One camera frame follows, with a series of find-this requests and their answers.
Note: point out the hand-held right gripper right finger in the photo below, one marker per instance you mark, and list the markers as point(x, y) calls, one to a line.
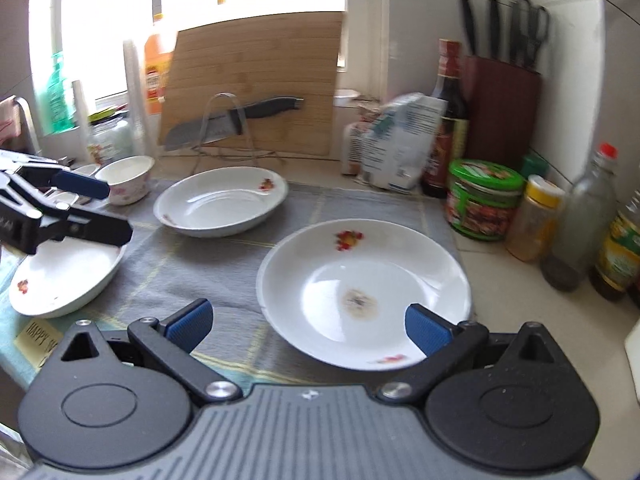
point(425, 327)

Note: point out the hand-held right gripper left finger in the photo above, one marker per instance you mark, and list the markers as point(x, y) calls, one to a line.
point(192, 322)

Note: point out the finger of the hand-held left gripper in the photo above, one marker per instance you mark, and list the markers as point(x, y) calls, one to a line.
point(100, 230)
point(82, 185)

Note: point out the white floral plate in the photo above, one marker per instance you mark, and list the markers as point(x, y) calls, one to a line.
point(350, 260)
point(65, 275)
point(215, 200)

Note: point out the grey checked table cloth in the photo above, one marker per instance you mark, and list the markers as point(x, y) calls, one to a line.
point(200, 270)

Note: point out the clear glass jar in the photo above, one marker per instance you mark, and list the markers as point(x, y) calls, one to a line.
point(112, 140)

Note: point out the metal faucet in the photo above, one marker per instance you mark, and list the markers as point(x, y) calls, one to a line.
point(30, 127)

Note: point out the thin stack of plastic cups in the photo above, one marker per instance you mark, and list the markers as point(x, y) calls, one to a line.
point(80, 105)

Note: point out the green plastic bottle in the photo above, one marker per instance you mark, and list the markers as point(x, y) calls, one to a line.
point(60, 100)

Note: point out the tall stack of plastic cups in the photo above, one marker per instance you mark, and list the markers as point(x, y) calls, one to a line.
point(134, 100)

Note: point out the orange bottle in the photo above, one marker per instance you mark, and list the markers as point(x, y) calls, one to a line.
point(155, 75)

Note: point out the green lidded jar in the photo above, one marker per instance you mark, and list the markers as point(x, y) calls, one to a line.
point(480, 205)

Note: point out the yellow lidded spice jar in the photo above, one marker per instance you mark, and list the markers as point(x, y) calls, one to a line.
point(532, 220)

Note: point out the white and blue bag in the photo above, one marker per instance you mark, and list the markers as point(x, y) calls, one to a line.
point(400, 145)

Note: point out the clear bottle with red cap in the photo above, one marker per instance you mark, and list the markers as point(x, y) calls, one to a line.
point(580, 220)

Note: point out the white printed bag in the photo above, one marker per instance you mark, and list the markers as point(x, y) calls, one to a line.
point(352, 150)

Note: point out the small green container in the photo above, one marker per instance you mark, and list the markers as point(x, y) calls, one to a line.
point(534, 166)

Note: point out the oil bottle with yellow label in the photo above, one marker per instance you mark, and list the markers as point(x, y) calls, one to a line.
point(620, 255)

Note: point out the white plastic object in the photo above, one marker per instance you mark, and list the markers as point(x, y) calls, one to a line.
point(633, 347)

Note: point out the bamboo cutting board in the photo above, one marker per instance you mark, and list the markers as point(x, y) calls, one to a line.
point(250, 60)

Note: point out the dark soy sauce bottle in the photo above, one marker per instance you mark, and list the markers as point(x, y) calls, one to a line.
point(450, 110)

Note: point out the dark red knife block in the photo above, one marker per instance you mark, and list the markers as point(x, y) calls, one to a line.
point(505, 110)

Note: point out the small white dish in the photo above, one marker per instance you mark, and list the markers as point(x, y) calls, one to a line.
point(345, 96)

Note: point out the black kitchen scissors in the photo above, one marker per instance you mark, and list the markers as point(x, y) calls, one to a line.
point(530, 35)

